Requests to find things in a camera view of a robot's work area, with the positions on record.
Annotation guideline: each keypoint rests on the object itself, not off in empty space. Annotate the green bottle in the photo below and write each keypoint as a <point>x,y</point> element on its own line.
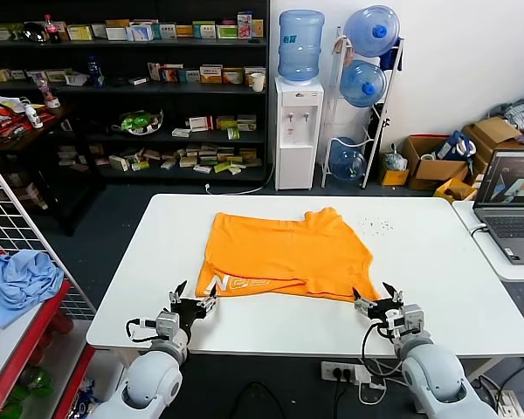
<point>37,382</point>

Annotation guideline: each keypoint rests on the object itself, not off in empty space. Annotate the white plug adapter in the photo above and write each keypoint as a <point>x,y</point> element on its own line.
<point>377,383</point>

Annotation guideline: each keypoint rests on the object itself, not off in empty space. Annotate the orange t-shirt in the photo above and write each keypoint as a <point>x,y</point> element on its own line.
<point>288,249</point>

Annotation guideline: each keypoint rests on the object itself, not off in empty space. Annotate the small orange box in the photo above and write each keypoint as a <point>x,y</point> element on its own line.
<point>257,28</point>

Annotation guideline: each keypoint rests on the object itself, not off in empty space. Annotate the yellow white flat box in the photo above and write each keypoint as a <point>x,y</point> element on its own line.
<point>79,32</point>

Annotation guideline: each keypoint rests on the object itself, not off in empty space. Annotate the large white table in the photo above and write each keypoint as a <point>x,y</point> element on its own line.
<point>441,262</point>

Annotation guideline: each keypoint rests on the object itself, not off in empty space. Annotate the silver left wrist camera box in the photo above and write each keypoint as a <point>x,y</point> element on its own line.
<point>167,325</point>

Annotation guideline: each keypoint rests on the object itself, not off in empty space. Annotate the beige hanging cloth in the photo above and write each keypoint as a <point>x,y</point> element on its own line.
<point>345,48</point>

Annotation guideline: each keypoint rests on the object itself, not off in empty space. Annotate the stack of pink boxes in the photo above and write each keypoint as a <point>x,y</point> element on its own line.
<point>30,194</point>

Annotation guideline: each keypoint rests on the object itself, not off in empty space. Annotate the pink plastic bottle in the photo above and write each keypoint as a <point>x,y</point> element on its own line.
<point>47,89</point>

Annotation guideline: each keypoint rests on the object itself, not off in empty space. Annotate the orange white box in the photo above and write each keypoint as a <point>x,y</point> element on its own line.
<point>170,74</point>

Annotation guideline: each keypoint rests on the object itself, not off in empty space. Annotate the bowl of green snack bags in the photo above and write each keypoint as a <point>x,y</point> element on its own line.
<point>137,123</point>

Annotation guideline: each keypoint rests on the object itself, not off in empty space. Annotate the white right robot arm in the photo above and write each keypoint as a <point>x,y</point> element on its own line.
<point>432,379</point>

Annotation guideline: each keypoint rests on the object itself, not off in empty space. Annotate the white water dispenser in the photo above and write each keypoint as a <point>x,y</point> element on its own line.
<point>293,157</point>

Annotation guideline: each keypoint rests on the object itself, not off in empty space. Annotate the teal white box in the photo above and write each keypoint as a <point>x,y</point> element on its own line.
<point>164,31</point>

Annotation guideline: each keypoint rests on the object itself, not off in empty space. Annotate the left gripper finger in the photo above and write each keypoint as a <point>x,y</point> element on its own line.
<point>175,297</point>
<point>208,304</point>

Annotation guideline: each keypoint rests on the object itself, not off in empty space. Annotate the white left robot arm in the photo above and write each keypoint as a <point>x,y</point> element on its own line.
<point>153,384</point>

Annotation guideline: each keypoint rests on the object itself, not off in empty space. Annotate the small green box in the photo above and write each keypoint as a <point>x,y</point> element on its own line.
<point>232,134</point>

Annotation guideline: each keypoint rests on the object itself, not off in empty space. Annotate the open white box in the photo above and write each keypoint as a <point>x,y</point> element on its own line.
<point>75,79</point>

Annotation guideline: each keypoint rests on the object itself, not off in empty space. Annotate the large brown cardboard box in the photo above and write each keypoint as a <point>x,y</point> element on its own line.
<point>493,131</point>

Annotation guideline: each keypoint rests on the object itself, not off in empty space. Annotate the light blue crumpled cloth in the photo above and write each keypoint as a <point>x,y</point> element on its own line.
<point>22,283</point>

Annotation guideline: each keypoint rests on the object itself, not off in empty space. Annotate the blue white box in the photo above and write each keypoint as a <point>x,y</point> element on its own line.
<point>140,32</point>
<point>189,77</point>

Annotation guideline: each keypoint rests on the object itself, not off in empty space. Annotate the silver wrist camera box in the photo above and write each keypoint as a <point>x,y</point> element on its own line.
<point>167,325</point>
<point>412,318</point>

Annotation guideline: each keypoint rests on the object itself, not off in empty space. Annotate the yellow green medicine box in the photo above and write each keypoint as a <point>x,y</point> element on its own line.
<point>226,122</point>

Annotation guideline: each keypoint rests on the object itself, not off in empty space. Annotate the shiny black helmet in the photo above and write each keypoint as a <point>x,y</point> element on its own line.
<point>35,32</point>

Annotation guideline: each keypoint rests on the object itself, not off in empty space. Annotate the green white box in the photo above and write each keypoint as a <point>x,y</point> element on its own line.
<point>227,32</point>

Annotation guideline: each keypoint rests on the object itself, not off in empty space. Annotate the tall pink blue box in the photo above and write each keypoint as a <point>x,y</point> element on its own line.
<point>244,26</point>

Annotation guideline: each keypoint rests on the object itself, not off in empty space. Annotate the black shelf unit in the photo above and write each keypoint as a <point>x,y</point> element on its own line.
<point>113,102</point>

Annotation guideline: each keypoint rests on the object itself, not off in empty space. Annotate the clear plastic bag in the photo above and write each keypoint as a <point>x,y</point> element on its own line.
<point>395,159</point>

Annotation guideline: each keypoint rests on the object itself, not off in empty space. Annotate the orange medicine box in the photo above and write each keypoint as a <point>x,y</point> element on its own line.
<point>232,77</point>

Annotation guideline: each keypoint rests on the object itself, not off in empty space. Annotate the red metal cart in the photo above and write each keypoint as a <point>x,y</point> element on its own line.
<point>30,345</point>

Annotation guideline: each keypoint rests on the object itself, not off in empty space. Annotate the blue water jug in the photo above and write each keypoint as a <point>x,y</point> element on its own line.
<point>367,32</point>
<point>347,161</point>
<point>300,48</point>
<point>360,85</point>

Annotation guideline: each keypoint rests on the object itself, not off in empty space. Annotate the blue white snack bag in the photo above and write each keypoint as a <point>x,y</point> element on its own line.
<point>89,399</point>

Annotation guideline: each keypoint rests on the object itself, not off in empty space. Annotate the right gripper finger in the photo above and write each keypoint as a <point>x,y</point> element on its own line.
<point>363,304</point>
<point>397,297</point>

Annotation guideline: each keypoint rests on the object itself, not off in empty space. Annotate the white metal jug rack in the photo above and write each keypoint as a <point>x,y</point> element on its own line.
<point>374,150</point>

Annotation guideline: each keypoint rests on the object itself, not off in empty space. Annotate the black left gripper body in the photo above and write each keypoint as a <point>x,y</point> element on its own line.
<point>190,311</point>

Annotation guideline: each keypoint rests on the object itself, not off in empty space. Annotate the pile of small medicine boxes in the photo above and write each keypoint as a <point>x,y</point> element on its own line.
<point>201,159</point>

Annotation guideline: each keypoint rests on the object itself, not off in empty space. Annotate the small white side table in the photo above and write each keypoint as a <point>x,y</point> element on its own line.
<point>506,271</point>

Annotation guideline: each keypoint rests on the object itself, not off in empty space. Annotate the white power strip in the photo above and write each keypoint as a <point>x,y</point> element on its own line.
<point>332,371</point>
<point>513,403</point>

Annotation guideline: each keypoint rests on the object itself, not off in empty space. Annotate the blue plastic bottle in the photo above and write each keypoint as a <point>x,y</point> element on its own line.
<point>94,72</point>

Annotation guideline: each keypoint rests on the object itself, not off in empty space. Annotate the grey laptop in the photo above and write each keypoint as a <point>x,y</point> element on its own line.
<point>515,227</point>

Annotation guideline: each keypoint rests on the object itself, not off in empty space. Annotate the open brown cardboard box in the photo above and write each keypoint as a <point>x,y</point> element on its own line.
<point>436,172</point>

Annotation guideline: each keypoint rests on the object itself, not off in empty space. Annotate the grey clothes pile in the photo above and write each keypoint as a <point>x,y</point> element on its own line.
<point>521,115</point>

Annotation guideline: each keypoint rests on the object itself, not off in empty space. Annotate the pale yellow box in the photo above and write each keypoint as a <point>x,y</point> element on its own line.
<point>247,73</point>

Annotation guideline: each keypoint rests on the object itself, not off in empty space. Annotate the white paper cup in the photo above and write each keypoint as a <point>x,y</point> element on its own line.
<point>257,83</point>

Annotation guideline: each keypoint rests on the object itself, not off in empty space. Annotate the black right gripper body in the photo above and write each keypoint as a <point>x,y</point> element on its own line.
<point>386,315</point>

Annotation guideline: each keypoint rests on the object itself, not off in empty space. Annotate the cola bottle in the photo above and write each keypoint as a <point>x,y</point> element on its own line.
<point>53,30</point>

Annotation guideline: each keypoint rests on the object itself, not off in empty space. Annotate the dark blue hanging cloth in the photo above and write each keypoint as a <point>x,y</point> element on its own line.
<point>393,57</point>

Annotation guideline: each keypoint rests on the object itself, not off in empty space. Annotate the white red medicine box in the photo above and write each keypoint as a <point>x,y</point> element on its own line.
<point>200,124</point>

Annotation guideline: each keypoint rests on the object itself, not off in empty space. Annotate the small white box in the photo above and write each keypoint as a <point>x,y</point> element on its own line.
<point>138,81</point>

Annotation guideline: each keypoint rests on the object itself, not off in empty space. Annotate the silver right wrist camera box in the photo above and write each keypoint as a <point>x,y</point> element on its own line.
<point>412,318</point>

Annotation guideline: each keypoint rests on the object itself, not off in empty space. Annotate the black tripod stand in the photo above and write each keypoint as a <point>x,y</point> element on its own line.
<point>385,123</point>

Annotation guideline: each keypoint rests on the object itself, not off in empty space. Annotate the stack of brown boxes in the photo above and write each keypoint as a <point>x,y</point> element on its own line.
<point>67,155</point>

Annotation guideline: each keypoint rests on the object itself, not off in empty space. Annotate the white box yellow lid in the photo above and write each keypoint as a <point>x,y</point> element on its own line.
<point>116,32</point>

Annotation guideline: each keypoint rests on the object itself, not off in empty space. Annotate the pile of snack packets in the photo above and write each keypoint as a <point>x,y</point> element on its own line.
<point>4,126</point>

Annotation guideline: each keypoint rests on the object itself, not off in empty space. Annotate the flat yellow cardboard box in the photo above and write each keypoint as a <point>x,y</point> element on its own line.
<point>456,190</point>

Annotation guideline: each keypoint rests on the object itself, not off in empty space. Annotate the yellow white medicine box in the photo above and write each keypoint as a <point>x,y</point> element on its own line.
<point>211,75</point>

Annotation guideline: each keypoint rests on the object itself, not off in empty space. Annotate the tall white pink box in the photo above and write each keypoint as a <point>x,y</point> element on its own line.
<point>153,72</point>

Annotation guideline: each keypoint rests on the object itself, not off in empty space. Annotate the small yellow box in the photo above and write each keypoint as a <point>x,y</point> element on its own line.
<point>395,178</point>

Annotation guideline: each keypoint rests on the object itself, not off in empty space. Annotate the stacked pale medicine boxes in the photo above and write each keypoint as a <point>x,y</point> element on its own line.
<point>246,123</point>

